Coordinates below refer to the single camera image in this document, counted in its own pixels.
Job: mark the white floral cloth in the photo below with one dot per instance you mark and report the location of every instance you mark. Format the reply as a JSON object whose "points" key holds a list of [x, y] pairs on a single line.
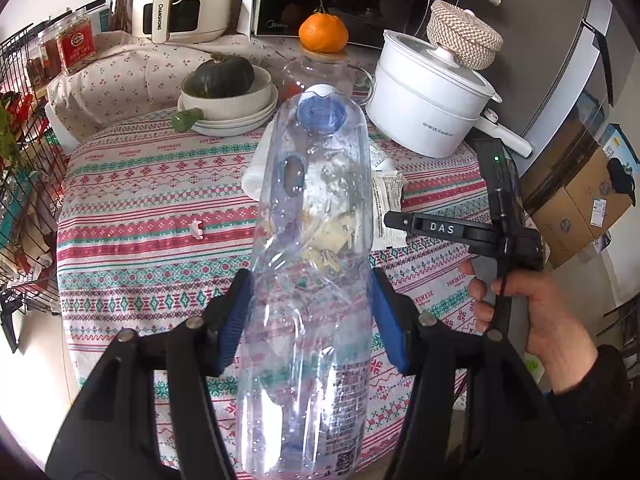
{"points": [[125, 90]]}

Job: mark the grey refrigerator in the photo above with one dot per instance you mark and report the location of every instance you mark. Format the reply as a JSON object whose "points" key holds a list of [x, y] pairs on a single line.
{"points": [[565, 85]]}

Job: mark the cardboard box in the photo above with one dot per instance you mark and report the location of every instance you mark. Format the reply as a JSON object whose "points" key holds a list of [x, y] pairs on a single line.
{"points": [[565, 235], [595, 200]]}

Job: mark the person's right forearm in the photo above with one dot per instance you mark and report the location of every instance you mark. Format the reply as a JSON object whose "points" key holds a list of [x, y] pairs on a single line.
{"points": [[600, 420]]}

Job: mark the clear plastic bottle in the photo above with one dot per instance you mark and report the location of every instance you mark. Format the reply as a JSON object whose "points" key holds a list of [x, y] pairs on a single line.
{"points": [[310, 310]]}

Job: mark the cream air fryer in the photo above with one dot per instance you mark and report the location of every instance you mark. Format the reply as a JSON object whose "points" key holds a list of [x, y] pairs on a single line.
{"points": [[190, 5]]}

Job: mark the white plate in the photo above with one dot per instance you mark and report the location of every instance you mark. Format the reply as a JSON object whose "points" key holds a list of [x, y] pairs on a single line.
{"points": [[250, 117], [225, 131]]}

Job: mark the black microwave oven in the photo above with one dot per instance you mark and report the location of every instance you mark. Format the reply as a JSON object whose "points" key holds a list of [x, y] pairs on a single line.
{"points": [[350, 0]]}

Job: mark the small blue white box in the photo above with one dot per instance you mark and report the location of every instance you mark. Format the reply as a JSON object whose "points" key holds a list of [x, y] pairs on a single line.
{"points": [[602, 243]]}

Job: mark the small green glossy object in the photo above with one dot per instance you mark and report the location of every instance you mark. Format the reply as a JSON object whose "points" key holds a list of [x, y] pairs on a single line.
{"points": [[186, 120]]}

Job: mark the dark green kabocha squash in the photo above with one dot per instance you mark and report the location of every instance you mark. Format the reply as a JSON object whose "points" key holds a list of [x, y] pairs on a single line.
{"points": [[222, 77]]}

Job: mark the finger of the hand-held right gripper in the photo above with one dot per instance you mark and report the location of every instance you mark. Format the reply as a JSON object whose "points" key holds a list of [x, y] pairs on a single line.
{"points": [[420, 224]]}

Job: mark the patterned tablecloth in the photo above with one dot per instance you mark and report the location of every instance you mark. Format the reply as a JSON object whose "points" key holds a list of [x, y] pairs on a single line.
{"points": [[150, 260]]}

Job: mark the small white bottle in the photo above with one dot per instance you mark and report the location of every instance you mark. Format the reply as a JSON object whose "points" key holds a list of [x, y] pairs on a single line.
{"points": [[385, 157]]}

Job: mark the teal box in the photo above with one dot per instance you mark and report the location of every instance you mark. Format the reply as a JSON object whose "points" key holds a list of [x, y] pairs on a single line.
{"points": [[101, 19]]}

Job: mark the glass teapot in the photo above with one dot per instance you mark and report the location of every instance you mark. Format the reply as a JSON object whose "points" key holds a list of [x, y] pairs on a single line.
{"points": [[352, 72]]}

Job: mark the red label glass jar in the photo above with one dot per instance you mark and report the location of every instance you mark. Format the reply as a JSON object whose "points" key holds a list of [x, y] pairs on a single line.
{"points": [[75, 47]]}

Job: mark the white electric cooking pot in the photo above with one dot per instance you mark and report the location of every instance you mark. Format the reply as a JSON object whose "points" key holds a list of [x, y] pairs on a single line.
{"points": [[425, 105]]}

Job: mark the black metal chair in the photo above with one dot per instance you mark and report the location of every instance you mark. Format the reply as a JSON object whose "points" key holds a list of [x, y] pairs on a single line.
{"points": [[622, 317]]}

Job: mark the blue printed box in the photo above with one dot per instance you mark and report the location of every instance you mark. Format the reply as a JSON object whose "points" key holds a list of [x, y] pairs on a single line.
{"points": [[622, 142]]}

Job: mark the orange with stem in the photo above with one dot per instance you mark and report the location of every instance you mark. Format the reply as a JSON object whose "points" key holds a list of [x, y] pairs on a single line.
{"points": [[324, 32]]}

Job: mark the black cap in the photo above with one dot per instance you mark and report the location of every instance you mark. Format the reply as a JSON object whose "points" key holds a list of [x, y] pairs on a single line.
{"points": [[621, 177]]}

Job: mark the person's right hand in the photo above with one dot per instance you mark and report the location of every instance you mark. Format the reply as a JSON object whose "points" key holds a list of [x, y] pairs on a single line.
{"points": [[550, 320]]}

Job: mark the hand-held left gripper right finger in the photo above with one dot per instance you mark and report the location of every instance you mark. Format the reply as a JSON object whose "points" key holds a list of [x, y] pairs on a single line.
{"points": [[392, 325]]}

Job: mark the white printed wrapper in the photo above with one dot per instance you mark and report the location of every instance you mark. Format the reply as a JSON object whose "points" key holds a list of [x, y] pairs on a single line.
{"points": [[390, 210]]}

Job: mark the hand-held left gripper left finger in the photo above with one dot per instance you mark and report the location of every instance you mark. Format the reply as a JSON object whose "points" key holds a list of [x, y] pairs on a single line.
{"points": [[234, 325]]}

